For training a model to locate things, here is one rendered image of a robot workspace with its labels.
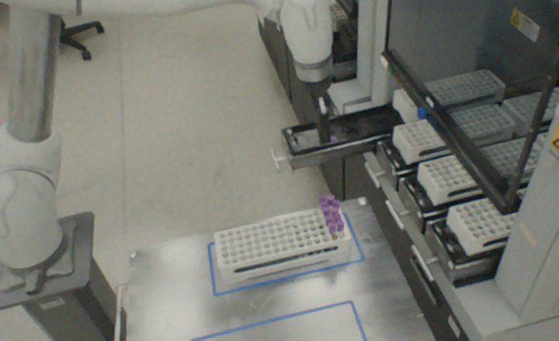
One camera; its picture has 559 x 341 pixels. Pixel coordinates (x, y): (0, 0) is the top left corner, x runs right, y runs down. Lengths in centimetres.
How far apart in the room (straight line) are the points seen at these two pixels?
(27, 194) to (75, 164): 157
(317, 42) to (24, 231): 82
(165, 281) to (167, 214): 127
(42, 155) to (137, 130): 157
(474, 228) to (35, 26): 106
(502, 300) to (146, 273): 80
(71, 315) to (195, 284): 53
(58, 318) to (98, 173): 131
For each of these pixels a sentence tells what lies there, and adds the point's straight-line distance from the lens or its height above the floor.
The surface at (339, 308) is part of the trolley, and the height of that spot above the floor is 82.
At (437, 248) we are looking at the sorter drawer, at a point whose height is 78.
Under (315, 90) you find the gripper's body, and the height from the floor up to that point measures 106.
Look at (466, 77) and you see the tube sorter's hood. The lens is 109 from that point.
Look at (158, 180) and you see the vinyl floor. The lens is 261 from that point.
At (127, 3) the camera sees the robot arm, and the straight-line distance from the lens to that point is 104.
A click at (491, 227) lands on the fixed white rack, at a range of 119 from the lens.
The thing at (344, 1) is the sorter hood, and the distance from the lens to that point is 173.
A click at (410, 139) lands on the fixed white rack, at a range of 137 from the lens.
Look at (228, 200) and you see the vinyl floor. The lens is 241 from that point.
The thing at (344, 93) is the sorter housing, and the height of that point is 73.
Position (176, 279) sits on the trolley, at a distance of 118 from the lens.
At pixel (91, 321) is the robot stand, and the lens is 163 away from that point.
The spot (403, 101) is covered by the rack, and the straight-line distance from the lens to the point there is 149.
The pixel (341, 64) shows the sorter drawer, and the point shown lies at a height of 80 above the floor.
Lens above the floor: 177
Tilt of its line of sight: 43 degrees down
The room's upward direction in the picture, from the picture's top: 8 degrees counter-clockwise
